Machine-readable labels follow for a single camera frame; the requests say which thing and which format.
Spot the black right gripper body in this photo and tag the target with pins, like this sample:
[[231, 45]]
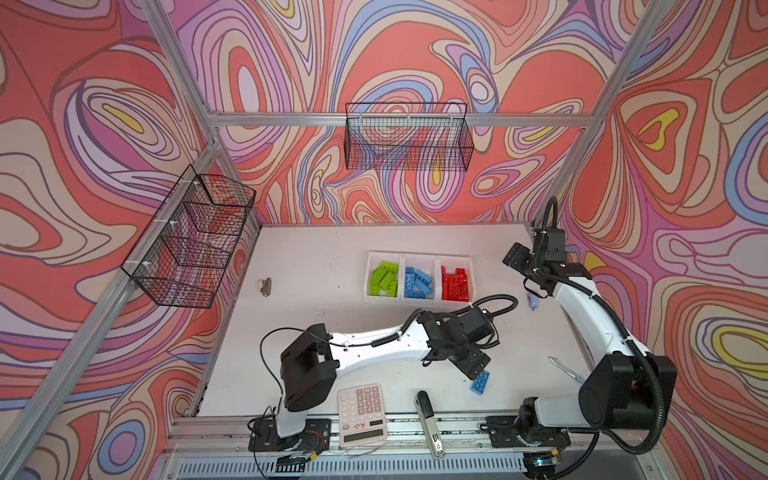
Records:
[[524, 260]]

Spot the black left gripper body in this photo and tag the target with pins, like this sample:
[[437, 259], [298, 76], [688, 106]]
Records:
[[471, 361]]

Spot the blue lego brick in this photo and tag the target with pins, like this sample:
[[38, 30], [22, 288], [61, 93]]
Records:
[[409, 283], [423, 278], [479, 385]]

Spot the green lego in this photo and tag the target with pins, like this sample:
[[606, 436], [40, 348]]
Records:
[[392, 289]]

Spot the green lego brick glossy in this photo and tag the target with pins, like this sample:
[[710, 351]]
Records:
[[379, 282]]

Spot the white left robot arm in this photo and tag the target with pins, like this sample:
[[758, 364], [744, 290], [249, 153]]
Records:
[[312, 363]]

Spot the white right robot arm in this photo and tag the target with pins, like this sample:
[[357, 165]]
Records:
[[628, 393]]

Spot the light blue small stapler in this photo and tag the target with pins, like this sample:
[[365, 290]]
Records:
[[533, 301]]

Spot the black silver stapler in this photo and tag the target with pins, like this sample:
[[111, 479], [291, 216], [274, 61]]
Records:
[[429, 425]]

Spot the white container right compartment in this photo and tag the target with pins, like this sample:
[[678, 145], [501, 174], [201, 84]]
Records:
[[451, 263]]

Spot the white container compartment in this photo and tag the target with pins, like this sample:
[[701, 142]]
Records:
[[451, 263], [374, 260]]

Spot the silver pen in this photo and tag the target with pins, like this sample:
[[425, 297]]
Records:
[[567, 370]]

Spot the white container left compartment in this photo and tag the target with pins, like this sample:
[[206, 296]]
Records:
[[374, 260]]

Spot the white pink calculator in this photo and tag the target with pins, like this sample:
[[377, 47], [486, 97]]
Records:
[[361, 416]]

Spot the olive small object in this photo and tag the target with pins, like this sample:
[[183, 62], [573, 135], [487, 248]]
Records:
[[265, 286]]

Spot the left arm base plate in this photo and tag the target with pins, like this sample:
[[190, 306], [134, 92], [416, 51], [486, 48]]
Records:
[[315, 436]]

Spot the black wire basket back wall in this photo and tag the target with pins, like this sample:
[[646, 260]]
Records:
[[405, 135]]

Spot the black wire basket wall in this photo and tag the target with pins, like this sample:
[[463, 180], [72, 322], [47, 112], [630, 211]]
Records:
[[186, 249], [405, 135]]

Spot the black wire basket left wall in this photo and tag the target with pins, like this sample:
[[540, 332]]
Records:
[[186, 249]]

